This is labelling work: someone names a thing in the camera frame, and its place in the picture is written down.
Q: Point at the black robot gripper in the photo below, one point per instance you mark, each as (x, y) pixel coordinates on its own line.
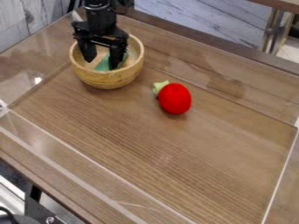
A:
(111, 37)

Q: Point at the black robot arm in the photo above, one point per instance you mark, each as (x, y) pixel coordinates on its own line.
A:
(101, 15)

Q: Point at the green rectangular stick block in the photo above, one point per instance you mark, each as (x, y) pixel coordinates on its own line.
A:
(103, 65)

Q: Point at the light wooden bowl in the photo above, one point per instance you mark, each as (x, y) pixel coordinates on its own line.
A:
(115, 78)

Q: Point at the red plush strawberry toy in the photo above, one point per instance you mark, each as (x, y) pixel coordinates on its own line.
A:
(174, 97)

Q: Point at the metal table leg background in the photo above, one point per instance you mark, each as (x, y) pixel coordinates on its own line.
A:
(276, 30)

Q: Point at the clear acrylic tray wall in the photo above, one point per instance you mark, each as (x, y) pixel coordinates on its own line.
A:
(121, 162)

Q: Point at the black table frame leg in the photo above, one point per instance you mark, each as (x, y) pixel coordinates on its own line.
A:
(35, 210)

